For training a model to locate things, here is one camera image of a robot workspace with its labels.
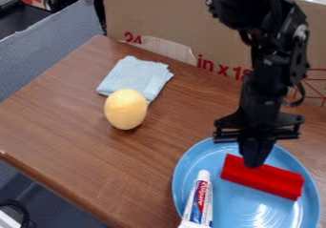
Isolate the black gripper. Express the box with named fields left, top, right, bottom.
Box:
left=212, top=73, right=305, bottom=168

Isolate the white toothpaste tube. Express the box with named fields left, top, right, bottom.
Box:
left=177, top=170, right=212, bottom=228

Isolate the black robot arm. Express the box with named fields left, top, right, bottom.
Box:
left=205, top=0, right=309, bottom=168

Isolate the blue plate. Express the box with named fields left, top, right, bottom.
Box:
left=172, top=138, right=320, bottom=228

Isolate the light blue folded cloth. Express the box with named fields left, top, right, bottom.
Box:
left=96, top=55, right=173, bottom=103

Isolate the red plastic block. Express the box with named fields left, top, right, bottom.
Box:
left=220, top=154, right=305, bottom=200

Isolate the yellow lemon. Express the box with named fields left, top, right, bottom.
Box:
left=104, top=89, right=148, bottom=130

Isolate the cardboard box with red print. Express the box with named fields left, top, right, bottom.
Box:
left=102, top=0, right=326, bottom=108

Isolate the grey fabric partition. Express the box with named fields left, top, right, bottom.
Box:
left=0, top=0, right=102, bottom=102

